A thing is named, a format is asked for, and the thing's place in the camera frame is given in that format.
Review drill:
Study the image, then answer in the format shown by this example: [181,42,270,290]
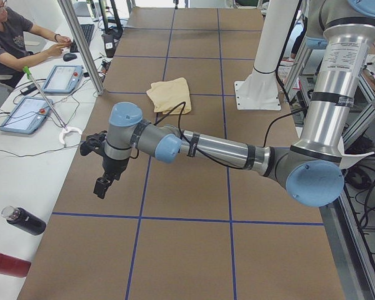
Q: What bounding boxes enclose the black keyboard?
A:
[69,23,96,53]

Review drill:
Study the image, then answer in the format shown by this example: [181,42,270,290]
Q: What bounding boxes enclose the black computer mouse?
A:
[62,52,78,62]

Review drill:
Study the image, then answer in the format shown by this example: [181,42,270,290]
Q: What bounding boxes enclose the black water bottle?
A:
[1,206,46,236]

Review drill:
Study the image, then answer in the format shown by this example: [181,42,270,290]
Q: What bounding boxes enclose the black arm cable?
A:
[129,101,304,171]

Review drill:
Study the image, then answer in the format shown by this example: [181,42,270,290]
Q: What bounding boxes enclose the reach grabber stick tool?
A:
[22,66,83,147]

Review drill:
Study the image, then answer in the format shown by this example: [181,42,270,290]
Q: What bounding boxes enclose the black power adapter box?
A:
[102,34,116,58]

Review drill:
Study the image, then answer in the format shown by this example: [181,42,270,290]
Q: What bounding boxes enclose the cream long-sleeve printed shirt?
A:
[146,77,192,114]

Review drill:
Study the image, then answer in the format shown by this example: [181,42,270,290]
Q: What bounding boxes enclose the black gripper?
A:
[80,131,129,199]

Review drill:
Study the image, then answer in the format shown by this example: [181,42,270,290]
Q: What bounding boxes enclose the aluminium frame post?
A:
[57,0,104,96]

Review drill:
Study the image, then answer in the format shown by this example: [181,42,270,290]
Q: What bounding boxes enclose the far blue teach pendant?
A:
[42,65,84,94]

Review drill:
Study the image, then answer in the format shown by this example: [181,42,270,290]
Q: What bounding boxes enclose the black monitor stand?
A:
[99,0,123,40]

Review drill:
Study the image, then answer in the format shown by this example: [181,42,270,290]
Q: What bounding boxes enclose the near blue teach pendant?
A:
[0,96,51,135]

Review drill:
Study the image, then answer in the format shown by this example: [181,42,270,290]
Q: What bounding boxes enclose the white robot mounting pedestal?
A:
[234,0,301,111]

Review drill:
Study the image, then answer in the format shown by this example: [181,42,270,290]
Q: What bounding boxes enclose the blue teach pendant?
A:
[0,96,51,135]
[42,65,84,94]

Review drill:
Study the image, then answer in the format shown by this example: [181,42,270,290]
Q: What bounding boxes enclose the red cylinder bottle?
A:
[0,253,31,278]

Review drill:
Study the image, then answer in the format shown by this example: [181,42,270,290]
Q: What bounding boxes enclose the white plastic chair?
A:
[337,137,374,170]

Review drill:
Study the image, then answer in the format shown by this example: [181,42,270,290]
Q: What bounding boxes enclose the seated person in grey shirt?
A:
[0,1,71,88]

